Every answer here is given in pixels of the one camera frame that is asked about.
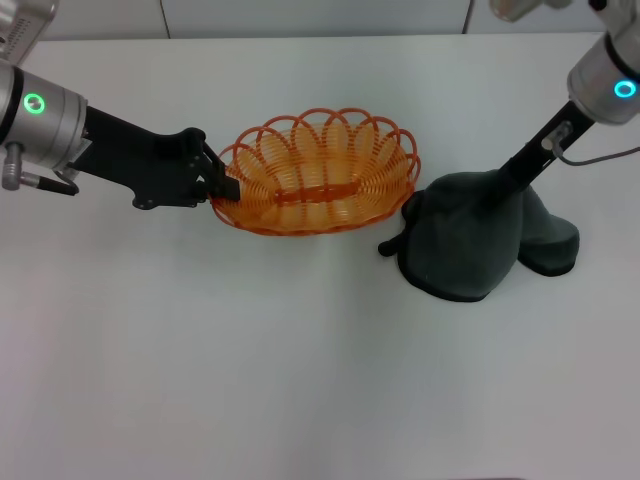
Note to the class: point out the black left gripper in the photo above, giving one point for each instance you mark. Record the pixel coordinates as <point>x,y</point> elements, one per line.
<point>145,165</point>

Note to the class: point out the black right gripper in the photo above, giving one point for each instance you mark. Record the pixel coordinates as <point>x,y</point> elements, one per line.
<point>525,167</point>

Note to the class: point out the dark grey towel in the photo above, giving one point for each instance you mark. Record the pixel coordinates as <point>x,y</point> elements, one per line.
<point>460,240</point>

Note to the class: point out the orange woven plastic basket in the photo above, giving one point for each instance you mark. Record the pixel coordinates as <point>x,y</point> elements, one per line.
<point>320,192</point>

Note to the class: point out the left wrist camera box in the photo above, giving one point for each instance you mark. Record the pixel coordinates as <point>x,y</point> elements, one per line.
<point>20,25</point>

